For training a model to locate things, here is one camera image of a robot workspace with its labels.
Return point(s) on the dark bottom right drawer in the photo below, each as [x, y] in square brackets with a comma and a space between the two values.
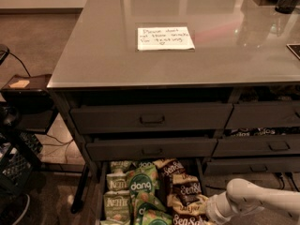
[253, 165]

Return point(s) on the black side tray table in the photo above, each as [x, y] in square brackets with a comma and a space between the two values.
[33, 107]

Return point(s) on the dark top left drawer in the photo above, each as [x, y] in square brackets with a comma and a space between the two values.
[150, 117]

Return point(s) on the green dang chip bag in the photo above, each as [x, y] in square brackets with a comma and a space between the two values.
[144, 163]
[143, 202]
[155, 217]
[143, 179]

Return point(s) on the green kettle chip bag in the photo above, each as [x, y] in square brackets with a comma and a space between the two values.
[117, 181]
[116, 205]
[120, 166]

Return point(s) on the dark top right drawer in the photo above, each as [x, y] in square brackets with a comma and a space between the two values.
[268, 114]

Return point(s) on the open bottom left drawer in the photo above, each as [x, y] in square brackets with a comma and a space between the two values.
[163, 193]

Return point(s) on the black plastic crate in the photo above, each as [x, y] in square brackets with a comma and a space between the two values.
[17, 162]

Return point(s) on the dark middle right drawer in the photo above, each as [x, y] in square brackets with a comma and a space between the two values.
[257, 146]

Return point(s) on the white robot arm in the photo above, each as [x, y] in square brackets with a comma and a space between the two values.
[242, 197]

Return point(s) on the brown sea salt chip bag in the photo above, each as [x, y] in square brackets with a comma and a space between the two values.
[168, 167]
[188, 210]
[186, 187]

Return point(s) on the yellow sticky note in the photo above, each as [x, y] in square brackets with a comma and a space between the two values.
[19, 84]

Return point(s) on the white handwritten paper note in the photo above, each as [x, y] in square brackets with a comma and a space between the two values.
[164, 38]

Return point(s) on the dark drawer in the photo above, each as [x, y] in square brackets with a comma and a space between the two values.
[253, 165]
[268, 114]
[151, 148]
[150, 117]
[257, 146]

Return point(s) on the dark middle left drawer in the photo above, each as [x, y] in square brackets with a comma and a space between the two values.
[151, 148]

